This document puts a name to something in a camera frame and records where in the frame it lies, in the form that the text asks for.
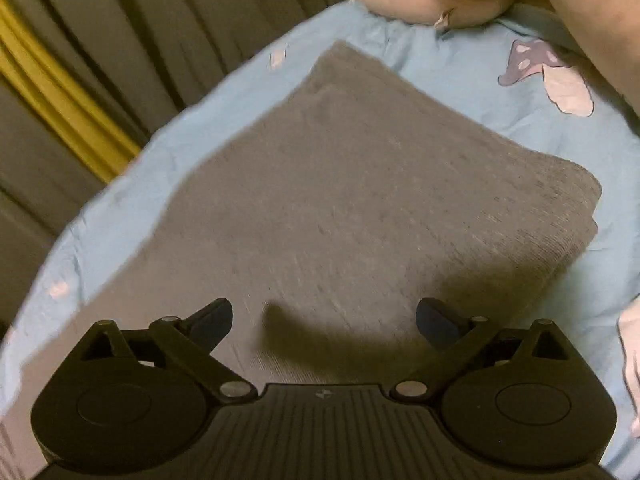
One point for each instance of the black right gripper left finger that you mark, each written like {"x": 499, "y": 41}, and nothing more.
{"x": 188, "y": 344}

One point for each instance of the light blue mushroom bedsheet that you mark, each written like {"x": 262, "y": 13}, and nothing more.
{"x": 461, "y": 70}

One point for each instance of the grey curtain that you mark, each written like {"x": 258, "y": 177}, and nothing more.
{"x": 144, "y": 62}

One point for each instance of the grey pink plush toy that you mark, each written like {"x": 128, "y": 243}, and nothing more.
{"x": 607, "y": 31}

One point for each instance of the yellow curtain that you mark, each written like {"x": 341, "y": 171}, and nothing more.
{"x": 61, "y": 102}

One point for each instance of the grey sweatpants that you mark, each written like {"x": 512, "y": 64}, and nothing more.
{"x": 325, "y": 222}

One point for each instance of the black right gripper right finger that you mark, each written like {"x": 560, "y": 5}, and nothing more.
{"x": 456, "y": 341}

